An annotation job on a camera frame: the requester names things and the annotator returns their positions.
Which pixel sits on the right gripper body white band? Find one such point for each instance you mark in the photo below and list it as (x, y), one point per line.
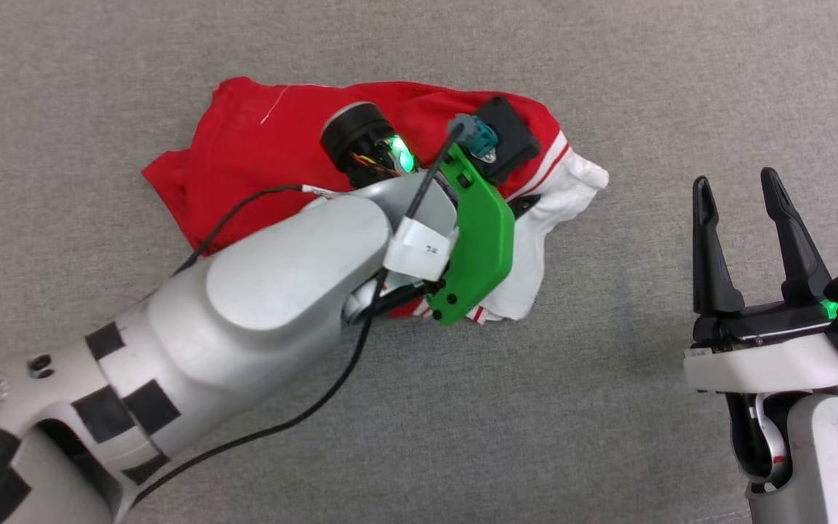
(768, 364)

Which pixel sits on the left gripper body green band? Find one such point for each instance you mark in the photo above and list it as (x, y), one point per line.
(481, 233)

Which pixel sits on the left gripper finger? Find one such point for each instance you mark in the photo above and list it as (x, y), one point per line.
(527, 205)

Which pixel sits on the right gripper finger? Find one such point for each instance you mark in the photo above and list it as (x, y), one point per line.
(797, 262)
(710, 269)

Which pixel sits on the red and white sports jersey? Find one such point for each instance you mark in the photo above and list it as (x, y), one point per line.
(259, 145)

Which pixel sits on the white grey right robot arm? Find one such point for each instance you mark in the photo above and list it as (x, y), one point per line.
(826, 458)

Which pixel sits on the grey fabric sofa cushion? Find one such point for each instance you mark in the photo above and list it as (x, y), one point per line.
(99, 87)

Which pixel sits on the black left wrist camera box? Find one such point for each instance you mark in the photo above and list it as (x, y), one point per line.
(510, 138)

